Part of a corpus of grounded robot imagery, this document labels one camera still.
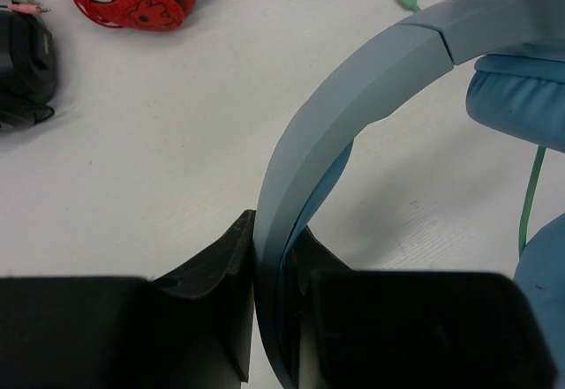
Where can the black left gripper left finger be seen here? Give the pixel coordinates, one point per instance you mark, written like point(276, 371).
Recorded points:
point(190, 328)

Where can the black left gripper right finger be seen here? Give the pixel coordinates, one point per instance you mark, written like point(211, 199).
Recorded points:
point(350, 328)

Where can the light blue headphones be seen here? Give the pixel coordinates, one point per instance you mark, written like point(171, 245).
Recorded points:
point(370, 85)

